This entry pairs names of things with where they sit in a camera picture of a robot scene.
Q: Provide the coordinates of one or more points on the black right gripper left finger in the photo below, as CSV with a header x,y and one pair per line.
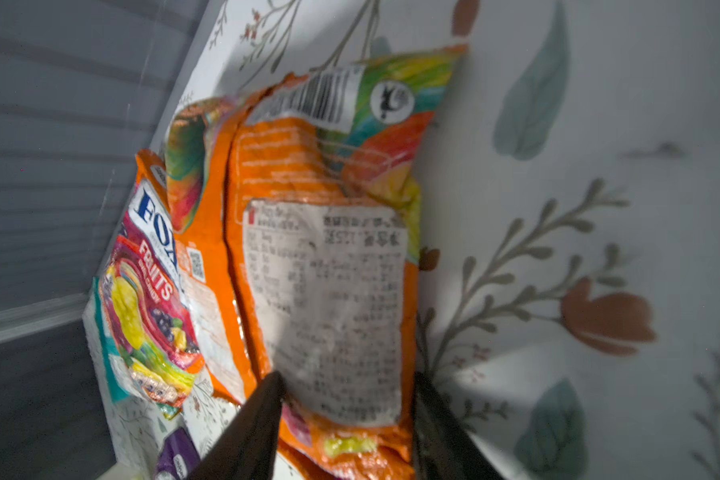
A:
x,y
247,449

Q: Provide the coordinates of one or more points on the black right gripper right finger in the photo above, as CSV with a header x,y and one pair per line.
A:
x,y
441,447

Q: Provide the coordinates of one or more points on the red yellow Fox's candy bag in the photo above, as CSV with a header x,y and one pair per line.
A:
x,y
156,352

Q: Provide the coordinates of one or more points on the small orange candy bag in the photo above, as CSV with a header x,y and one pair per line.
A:
x,y
301,202

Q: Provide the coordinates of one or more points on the purple Fox's candy bag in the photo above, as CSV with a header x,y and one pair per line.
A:
x,y
178,457

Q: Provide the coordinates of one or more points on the teal candy bag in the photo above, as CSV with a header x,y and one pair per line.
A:
x,y
102,350

